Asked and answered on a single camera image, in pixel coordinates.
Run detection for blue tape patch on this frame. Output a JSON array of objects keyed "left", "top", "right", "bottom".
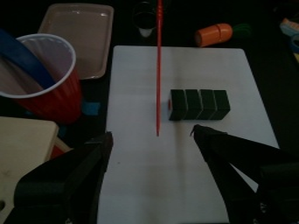
[{"left": 81, "top": 101, "right": 101, "bottom": 116}]

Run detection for orange toy carrot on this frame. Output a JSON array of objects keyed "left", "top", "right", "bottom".
[{"left": 193, "top": 23, "right": 253, "bottom": 48}]

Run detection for black and white object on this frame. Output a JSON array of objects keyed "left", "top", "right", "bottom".
[{"left": 130, "top": 1, "right": 158, "bottom": 39}]

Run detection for beige wooden block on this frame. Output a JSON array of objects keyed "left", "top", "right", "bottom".
[{"left": 0, "top": 115, "right": 61, "bottom": 224}]

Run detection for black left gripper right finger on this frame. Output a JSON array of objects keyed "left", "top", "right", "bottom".
[{"left": 190, "top": 124, "right": 299, "bottom": 224}]

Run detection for colourful toy pieces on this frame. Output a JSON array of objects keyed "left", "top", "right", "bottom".
[{"left": 277, "top": 17, "right": 299, "bottom": 63}]

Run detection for white cutting board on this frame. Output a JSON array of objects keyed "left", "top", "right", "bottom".
[{"left": 97, "top": 45, "right": 280, "bottom": 224}]

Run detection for red toy knife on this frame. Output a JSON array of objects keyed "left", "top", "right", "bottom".
[{"left": 154, "top": 0, "right": 164, "bottom": 137}]

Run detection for dark green sushi piece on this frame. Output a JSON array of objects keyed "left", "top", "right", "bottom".
[
  {"left": 209, "top": 89, "right": 230, "bottom": 121},
  {"left": 168, "top": 88, "right": 189, "bottom": 122},
  {"left": 182, "top": 88, "right": 204, "bottom": 121},
  {"left": 197, "top": 88, "right": 218, "bottom": 121}
]

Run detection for white rectangular plate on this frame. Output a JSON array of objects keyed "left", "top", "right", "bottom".
[{"left": 37, "top": 3, "right": 116, "bottom": 81}]

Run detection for blue utensil handle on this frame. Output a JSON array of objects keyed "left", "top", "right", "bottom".
[{"left": 0, "top": 29, "right": 56, "bottom": 90}]

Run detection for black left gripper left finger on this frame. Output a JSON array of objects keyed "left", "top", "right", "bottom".
[{"left": 2, "top": 130, "right": 114, "bottom": 224}]

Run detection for red plastic cup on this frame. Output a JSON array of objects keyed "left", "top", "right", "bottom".
[{"left": 0, "top": 32, "right": 84, "bottom": 125}]

